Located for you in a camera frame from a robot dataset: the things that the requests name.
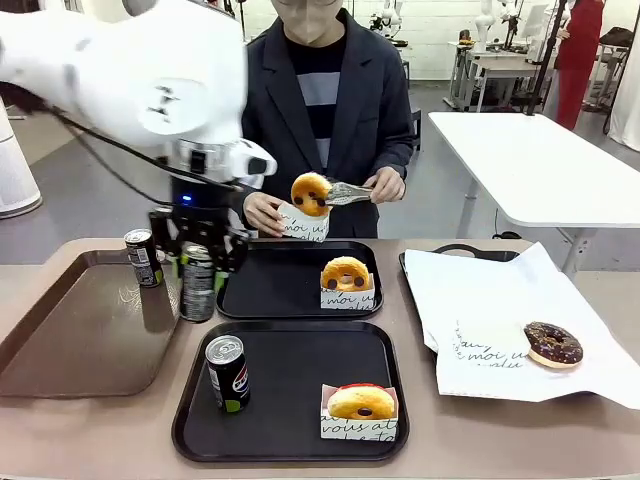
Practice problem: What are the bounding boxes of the white lab table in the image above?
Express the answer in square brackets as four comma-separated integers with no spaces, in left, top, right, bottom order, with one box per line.
[446,38,556,112]

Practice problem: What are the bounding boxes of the large black serving tray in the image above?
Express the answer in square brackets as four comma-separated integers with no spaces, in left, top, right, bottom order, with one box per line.
[171,319,411,464]

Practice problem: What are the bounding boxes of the person's right forearm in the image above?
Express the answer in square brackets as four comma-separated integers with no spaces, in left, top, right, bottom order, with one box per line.
[241,112,281,201]

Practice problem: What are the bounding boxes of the chocolate sprinkled donut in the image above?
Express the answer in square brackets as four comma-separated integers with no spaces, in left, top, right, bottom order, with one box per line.
[523,321,585,370]

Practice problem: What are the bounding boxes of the person in dark blazer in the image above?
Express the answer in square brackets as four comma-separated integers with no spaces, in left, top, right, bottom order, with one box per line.
[242,0,417,239]

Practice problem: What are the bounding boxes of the black tray with handle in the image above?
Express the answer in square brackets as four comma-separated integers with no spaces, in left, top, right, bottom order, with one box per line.
[398,243,599,400]

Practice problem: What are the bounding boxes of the person's left forearm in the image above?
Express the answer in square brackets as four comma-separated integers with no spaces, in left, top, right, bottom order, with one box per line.
[384,107,417,179]

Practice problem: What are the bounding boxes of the black Pepsi can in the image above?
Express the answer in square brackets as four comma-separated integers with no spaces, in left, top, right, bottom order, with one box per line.
[178,243,217,322]
[205,335,251,414]
[124,228,164,289]

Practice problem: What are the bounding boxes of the small black serving tray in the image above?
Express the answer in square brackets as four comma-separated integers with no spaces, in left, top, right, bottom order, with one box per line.
[214,240,385,321]

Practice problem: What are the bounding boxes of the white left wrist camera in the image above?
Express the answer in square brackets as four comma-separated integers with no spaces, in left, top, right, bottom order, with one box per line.
[233,141,279,179]

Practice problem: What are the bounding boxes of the white cylindrical appliance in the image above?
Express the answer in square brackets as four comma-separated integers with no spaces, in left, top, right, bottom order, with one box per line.
[0,92,45,220]

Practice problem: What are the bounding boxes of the white paper sheet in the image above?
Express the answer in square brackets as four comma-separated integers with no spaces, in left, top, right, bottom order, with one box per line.
[403,241,640,410]

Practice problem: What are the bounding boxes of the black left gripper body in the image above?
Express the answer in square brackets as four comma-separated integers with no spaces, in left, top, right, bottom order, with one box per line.
[169,172,251,236]

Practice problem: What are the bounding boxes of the glazed donut with chocolate dots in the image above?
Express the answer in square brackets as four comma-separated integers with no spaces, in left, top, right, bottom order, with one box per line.
[291,172,334,217]
[321,256,371,293]
[327,387,400,421]

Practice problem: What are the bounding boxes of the person in red dress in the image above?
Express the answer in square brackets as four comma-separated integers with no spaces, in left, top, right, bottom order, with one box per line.
[552,0,605,131]

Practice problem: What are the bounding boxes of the printed white paper box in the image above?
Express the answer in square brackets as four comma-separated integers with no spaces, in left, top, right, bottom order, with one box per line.
[319,273,375,311]
[319,382,401,444]
[277,202,331,244]

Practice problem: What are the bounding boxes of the person's right hand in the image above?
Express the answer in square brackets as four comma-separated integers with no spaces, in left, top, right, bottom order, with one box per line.
[243,192,287,238]

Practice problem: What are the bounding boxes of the black tripod stand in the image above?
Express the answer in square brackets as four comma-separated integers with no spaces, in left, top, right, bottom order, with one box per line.
[509,0,566,115]

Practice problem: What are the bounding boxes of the flat printed paper box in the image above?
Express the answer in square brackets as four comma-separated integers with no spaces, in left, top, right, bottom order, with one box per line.
[452,319,531,374]

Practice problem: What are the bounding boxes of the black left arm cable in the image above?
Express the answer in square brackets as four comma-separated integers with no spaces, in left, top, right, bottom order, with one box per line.
[49,107,247,194]

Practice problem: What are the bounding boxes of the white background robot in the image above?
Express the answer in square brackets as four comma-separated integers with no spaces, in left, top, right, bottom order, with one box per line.
[369,0,406,39]

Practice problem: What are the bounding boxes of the person's left hand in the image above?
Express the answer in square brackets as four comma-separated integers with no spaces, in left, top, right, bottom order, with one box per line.
[363,167,406,204]

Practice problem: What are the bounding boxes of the brown plastic tray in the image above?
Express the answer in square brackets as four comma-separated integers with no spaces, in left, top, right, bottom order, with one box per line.
[0,248,182,400]

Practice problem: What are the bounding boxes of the metal serving tongs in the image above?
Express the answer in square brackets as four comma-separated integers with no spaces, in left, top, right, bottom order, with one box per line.
[324,181,375,206]

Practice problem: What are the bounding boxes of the white draped cloth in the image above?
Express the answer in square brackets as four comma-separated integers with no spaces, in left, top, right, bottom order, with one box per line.
[607,42,640,151]

